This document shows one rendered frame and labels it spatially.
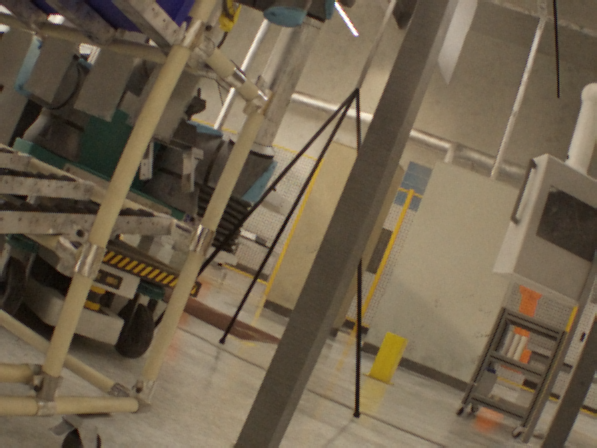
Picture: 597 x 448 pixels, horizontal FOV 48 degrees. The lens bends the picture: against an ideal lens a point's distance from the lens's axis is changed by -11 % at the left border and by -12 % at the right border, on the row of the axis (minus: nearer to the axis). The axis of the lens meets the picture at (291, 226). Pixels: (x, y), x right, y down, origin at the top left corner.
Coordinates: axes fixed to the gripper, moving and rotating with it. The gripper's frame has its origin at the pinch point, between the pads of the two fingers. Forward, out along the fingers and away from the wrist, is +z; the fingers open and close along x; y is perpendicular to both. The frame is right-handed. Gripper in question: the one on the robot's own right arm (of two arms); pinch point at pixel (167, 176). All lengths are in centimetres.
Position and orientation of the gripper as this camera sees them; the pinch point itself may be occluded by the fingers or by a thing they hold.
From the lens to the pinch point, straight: 163.8
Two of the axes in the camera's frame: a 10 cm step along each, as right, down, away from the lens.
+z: 0.1, 9.8, -2.1
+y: -8.1, 1.3, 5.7
